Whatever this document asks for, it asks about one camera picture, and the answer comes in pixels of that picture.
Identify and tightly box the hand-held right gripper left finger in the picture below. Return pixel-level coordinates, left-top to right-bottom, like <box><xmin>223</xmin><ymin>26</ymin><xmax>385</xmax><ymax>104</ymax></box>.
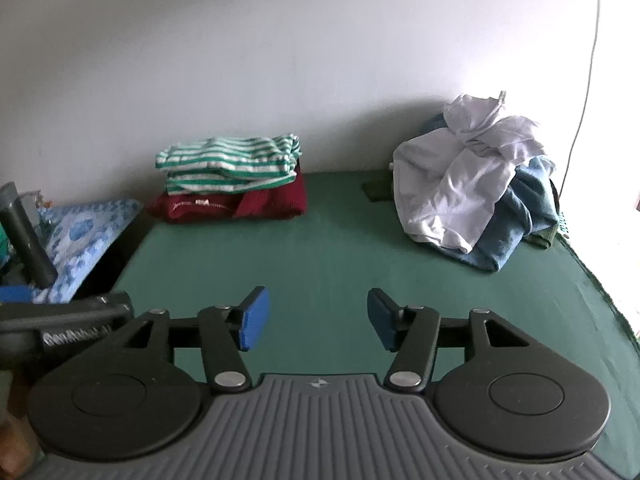
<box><xmin>125</xmin><ymin>286</ymin><xmax>271</xmax><ymax>395</ymax></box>

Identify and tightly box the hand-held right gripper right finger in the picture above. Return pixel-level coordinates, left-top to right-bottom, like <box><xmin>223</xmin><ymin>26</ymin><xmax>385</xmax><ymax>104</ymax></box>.
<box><xmin>367</xmin><ymin>287</ymin><xmax>531</xmax><ymax>393</ymax></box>

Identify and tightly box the white shirt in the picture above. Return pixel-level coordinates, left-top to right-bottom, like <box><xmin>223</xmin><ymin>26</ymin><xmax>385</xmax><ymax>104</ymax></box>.
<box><xmin>392</xmin><ymin>91</ymin><xmax>546</xmax><ymax>255</ymax></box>

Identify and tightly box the dark grey cylinder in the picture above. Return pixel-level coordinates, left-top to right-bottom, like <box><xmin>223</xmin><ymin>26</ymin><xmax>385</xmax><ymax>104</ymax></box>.
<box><xmin>0</xmin><ymin>182</ymin><xmax>58</xmax><ymax>288</ymax></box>

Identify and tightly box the blue patterned pillow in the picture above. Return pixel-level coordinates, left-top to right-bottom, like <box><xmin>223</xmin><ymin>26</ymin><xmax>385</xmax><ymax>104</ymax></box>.
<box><xmin>32</xmin><ymin>199</ymin><xmax>146</xmax><ymax>306</ymax></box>

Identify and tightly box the dark red folded garment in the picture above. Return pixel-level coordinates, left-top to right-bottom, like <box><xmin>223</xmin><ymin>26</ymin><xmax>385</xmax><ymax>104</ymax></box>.
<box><xmin>147</xmin><ymin>160</ymin><xmax>307</xmax><ymax>221</ymax></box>

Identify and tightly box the green striped folded shirt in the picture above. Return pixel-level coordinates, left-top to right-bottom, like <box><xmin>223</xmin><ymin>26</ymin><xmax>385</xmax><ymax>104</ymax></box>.
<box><xmin>154</xmin><ymin>133</ymin><xmax>302</xmax><ymax>196</ymax></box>

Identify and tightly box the blue towel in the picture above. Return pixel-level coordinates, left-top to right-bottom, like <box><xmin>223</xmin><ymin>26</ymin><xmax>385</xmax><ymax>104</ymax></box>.
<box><xmin>425</xmin><ymin>115</ymin><xmax>561</xmax><ymax>273</ymax></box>

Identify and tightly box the olive green cloth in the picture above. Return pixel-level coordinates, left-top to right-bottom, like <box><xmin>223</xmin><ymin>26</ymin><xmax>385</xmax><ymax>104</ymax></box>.
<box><xmin>522</xmin><ymin>225</ymin><xmax>558</xmax><ymax>250</ymax></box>

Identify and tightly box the wall cable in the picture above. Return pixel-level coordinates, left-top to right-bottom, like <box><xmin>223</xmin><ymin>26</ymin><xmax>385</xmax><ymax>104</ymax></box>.
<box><xmin>560</xmin><ymin>0</ymin><xmax>603</xmax><ymax>196</ymax></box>

